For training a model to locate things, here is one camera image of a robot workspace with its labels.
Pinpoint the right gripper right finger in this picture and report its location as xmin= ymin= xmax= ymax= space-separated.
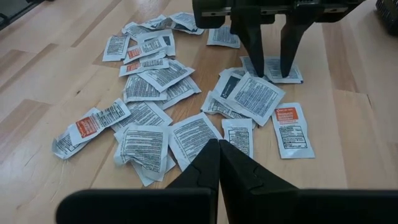
xmin=218 ymin=139 xmax=299 ymax=224

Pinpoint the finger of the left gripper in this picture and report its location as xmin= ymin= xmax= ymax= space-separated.
xmin=230 ymin=9 xmax=275 ymax=78
xmin=280 ymin=15 xmax=315 ymax=78

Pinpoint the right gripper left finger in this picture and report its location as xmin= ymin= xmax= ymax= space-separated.
xmin=167 ymin=139 xmax=220 ymax=190

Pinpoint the white packet with orange label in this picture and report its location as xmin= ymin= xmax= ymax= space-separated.
xmin=67 ymin=98 xmax=132 ymax=147
xmin=119 ymin=57 xmax=170 ymax=78
xmin=271 ymin=102 xmax=316 ymax=160
xmin=123 ymin=35 xmax=169 ymax=65

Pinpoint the white packet dark blue panel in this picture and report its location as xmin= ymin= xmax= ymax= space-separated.
xmin=136 ymin=29 xmax=177 ymax=57
xmin=213 ymin=70 xmax=244 ymax=100

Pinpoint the black mesh basket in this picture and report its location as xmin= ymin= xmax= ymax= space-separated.
xmin=375 ymin=0 xmax=398 ymax=35

